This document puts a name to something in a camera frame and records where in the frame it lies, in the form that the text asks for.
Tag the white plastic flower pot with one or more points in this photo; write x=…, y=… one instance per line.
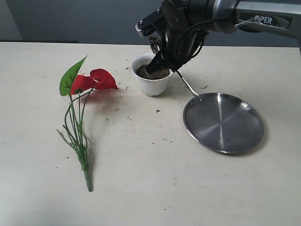
x=149, y=87

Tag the round stainless steel plate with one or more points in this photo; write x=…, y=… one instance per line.
x=223, y=123

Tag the dark soil in pot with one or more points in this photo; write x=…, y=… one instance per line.
x=141, y=72

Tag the stainless steel spork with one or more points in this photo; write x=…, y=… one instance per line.
x=155, y=47

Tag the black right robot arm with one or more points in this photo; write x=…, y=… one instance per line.
x=188, y=22

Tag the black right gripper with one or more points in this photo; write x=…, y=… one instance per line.
x=179, y=48

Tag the red artificial anthurium flower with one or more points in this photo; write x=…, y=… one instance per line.
x=78, y=87

